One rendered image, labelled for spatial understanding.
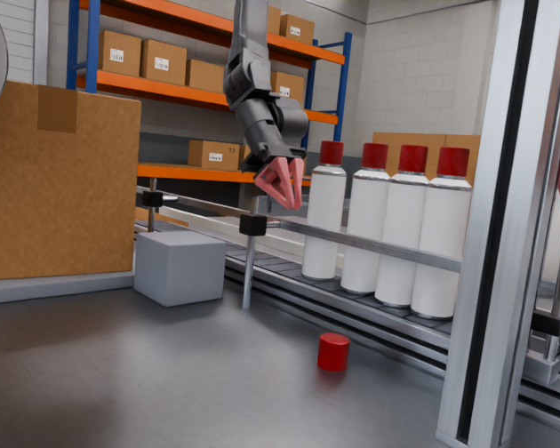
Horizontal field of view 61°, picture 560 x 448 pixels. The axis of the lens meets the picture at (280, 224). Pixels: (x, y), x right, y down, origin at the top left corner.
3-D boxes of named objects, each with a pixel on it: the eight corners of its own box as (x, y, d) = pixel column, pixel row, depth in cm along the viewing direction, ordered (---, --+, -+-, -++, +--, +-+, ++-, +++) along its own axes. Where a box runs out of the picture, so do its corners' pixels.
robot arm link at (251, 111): (228, 114, 83) (243, 91, 79) (259, 117, 87) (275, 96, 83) (241, 146, 80) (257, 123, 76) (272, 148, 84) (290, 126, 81)
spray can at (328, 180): (341, 280, 72) (357, 143, 69) (318, 284, 68) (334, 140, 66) (316, 272, 76) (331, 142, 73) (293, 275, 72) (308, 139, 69)
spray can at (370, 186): (384, 293, 67) (403, 146, 64) (361, 298, 63) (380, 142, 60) (355, 284, 70) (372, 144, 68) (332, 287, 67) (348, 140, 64)
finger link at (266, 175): (326, 196, 75) (303, 149, 79) (293, 195, 70) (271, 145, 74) (300, 219, 79) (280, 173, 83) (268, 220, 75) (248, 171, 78)
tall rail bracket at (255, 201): (281, 305, 73) (292, 198, 71) (244, 312, 68) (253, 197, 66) (267, 299, 75) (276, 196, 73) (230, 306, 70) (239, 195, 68)
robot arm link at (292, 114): (221, 84, 85) (248, 58, 79) (272, 92, 93) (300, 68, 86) (236, 146, 83) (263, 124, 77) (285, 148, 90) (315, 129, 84)
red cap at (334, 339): (314, 357, 54) (316, 330, 54) (342, 358, 55) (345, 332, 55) (320, 371, 51) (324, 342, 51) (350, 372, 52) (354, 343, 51)
